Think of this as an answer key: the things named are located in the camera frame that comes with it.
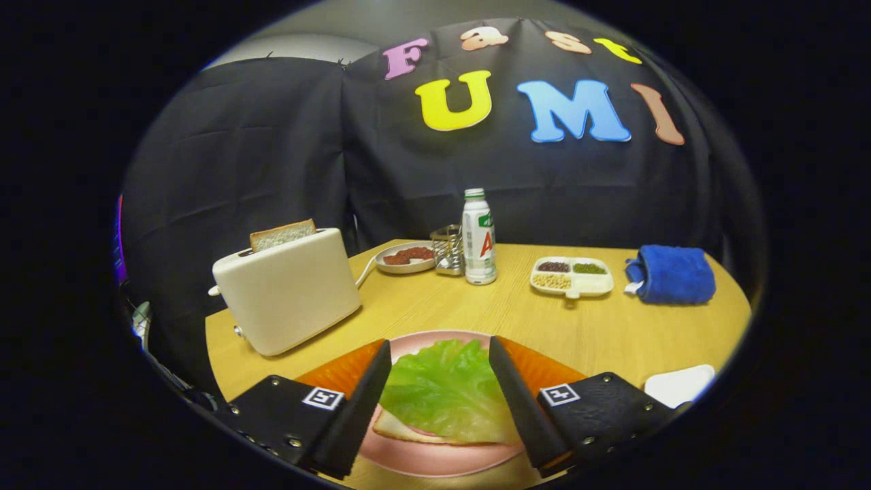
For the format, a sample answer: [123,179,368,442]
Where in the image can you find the small metal rack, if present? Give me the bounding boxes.
[430,225,466,277]

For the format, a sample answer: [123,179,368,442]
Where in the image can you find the blue folded towel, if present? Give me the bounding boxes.
[624,245,717,305]

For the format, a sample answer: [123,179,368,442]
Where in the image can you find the green lettuce leaf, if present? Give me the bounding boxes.
[378,339,521,446]

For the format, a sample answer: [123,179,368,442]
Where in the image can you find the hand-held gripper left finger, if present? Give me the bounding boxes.
[225,339,393,480]

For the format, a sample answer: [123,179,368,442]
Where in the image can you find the white square plate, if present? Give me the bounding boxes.
[644,364,717,410]

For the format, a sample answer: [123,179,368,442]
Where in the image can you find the white drink bottle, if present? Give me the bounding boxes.
[461,189,497,286]

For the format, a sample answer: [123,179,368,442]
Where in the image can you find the small grey plate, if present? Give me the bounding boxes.
[374,241,436,275]

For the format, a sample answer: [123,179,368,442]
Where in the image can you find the thick brown crust bread slice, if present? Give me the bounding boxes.
[249,218,317,253]

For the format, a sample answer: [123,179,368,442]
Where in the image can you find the cream toaster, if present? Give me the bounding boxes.
[208,228,362,357]

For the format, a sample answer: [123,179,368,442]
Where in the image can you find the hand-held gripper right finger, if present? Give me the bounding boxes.
[489,336,691,478]

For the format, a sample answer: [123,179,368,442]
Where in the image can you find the white toaster cable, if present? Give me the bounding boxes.
[355,253,379,290]

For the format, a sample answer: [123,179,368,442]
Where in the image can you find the black backdrop cloth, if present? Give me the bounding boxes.
[119,17,766,402]

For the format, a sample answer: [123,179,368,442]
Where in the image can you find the red meat pieces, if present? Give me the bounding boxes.
[382,246,434,266]

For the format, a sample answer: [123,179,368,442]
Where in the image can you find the pink plate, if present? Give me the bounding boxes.
[359,330,525,478]

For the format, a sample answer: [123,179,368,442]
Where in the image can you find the white divided dish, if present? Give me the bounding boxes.
[529,256,614,299]

